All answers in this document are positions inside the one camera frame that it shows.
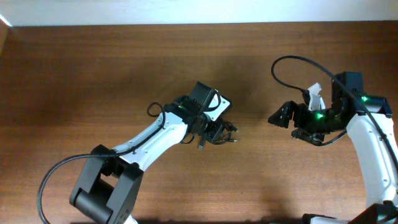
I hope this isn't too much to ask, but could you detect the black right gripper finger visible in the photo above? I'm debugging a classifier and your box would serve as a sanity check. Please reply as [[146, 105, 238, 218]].
[[268, 101, 295, 128], [291, 128, 323, 146]]

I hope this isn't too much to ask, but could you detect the black cable bundle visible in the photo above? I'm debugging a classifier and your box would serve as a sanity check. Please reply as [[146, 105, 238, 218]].
[[180, 119, 239, 150]]

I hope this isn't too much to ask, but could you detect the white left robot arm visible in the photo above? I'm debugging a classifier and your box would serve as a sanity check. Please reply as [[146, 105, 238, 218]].
[[69, 82, 232, 224]]

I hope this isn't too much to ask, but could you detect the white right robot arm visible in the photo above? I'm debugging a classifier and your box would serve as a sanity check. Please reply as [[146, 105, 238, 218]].
[[268, 72, 397, 223]]

